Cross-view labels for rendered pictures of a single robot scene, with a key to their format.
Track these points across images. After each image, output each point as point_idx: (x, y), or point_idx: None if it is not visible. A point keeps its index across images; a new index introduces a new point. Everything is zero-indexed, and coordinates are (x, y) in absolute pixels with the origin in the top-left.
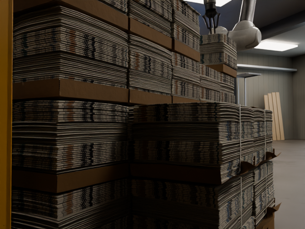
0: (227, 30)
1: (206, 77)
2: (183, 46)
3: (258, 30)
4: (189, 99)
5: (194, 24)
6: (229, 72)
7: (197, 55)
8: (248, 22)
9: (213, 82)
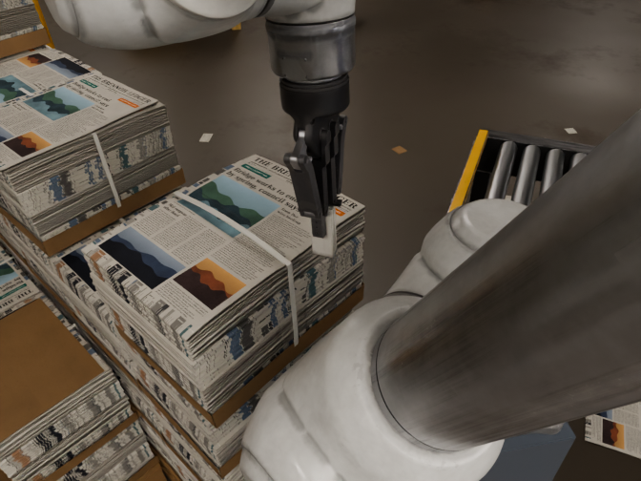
0: None
1: (70, 294)
2: (3, 210)
3: (258, 471)
4: (51, 289)
5: (2, 185)
6: (155, 367)
7: (36, 241)
8: (320, 365)
9: (93, 320)
